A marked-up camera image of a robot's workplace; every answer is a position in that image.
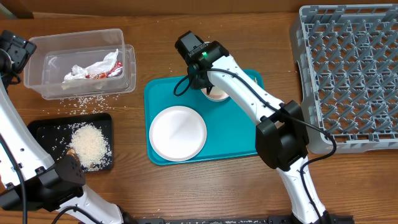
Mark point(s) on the pile of rice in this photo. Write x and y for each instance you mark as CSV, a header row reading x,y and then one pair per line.
x,y
91,147

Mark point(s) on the red snack wrapper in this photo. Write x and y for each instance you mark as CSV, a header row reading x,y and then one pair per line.
x,y
114,72

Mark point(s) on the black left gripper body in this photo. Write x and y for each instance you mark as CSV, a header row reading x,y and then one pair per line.
x,y
15,55

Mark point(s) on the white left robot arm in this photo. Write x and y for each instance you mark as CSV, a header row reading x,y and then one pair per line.
x,y
32,179

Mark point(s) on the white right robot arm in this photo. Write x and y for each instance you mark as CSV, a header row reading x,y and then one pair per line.
x,y
281,136

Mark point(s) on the grey dishwasher rack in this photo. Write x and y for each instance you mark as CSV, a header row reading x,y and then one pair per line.
x,y
347,60

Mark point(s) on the large white plate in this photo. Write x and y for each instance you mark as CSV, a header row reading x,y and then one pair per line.
x,y
177,133

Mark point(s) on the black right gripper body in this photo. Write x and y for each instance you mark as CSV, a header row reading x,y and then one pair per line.
x,y
201,82

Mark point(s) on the brown food scrap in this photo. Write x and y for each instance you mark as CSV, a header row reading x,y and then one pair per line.
x,y
71,152

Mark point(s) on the teal plastic tray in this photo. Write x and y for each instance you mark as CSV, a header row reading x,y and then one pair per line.
x,y
230,131

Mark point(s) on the black tray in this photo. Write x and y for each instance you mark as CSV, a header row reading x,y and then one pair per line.
x,y
54,135

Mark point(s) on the white tissue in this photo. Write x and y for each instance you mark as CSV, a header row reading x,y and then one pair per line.
x,y
79,73

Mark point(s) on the pink saucer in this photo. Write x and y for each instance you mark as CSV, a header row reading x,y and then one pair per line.
x,y
216,94

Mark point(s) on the clear plastic bin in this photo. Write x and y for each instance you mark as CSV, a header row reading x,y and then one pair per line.
x,y
56,54

